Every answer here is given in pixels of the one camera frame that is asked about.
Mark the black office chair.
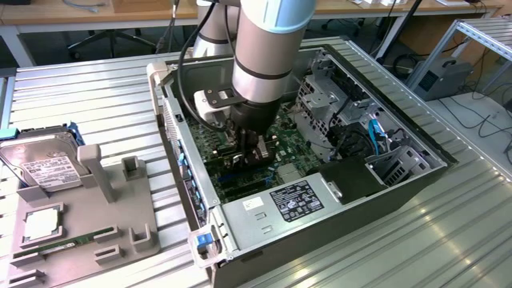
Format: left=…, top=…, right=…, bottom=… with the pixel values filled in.
left=67, top=28, right=157, bottom=61

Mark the black chair base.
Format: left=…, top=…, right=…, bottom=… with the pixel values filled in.
left=319, top=17, right=365, bottom=38

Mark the black camera cable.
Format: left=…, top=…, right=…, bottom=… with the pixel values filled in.
left=177, top=0, right=235, bottom=133

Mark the silver slanted disk bay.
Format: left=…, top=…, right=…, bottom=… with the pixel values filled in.
left=364, top=143, right=437, bottom=186

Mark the silver CPU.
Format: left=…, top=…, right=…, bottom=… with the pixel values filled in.
left=23, top=208, right=61, bottom=241

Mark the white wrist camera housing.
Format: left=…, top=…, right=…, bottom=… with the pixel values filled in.
left=193, top=88, right=241, bottom=130

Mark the brown cardboard box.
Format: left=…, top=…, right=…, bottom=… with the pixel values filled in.
left=109, top=0, right=139, bottom=13

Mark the grey power supply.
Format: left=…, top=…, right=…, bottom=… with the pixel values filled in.
left=219, top=172, right=345, bottom=253

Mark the silver chipset heatsink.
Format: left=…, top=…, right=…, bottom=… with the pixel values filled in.
left=277, top=164, right=301, bottom=181

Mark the open grey PC case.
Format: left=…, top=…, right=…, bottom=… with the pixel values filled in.
left=145, top=43, right=459, bottom=288

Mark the blue data wire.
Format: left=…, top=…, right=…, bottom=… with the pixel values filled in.
left=368, top=118, right=388, bottom=157

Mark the grey equipment box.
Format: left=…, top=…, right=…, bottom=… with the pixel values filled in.
left=407, top=56, right=476, bottom=102

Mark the blue case latch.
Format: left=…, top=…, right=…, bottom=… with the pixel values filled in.
left=193, top=233, right=213, bottom=250

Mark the perforated metal disk bay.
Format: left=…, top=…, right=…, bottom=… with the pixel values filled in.
left=296, top=49, right=379, bottom=145

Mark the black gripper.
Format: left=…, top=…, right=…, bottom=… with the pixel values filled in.
left=231, top=100, right=283, bottom=136

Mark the blue disk caddy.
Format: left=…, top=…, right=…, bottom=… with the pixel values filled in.
left=0, top=119, right=87, bottom=151

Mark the green Dell motherboard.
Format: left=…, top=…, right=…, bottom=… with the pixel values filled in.
left=187, top=101, right=325, bottom=202

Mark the green RAM stick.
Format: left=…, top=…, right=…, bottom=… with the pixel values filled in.
left=13, top=227, right=116, bottom=259

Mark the long wooden desk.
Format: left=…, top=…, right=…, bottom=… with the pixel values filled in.
left=0, top=0, right=505, bottom=68

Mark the grey parts rack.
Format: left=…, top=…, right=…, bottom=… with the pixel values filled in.
left=7, top=143, right=163, bottom=288

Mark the silver hard disk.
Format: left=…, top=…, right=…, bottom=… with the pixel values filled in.
left=0, top=133, right=87, bottom=193

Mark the aluminium frame table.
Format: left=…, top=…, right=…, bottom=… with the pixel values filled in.
left=404, top=17, right=512, bottom=101

